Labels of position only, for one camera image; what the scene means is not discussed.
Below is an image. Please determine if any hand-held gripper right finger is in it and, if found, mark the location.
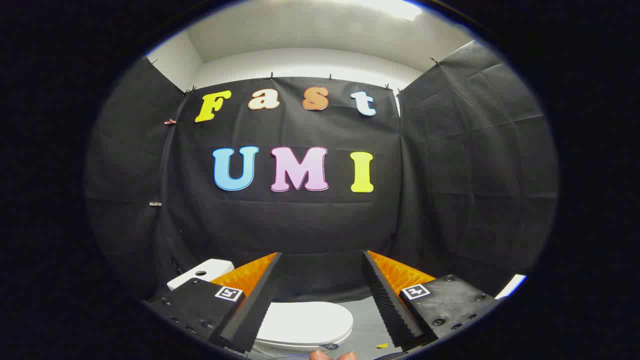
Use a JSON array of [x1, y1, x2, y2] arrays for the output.
[[362, 250, 501, 351]]

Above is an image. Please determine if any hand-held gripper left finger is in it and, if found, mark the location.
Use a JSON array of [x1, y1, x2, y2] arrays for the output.
[[142, 252, 282, 355]]

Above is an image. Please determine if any white toilet lid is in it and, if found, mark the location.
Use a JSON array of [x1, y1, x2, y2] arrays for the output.
[[255, 301, 354, 347]]

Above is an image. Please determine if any white ceramic toilet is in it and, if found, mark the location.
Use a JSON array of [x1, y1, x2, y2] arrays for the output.
[[166, 258, 346, 352]]

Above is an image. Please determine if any black backdrop cloth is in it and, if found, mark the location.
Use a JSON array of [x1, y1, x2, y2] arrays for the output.
[[85, 40, 558, 303]]

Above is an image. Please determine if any white board panel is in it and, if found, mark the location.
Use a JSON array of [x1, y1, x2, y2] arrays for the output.
[[495, 274, 527, 300]]

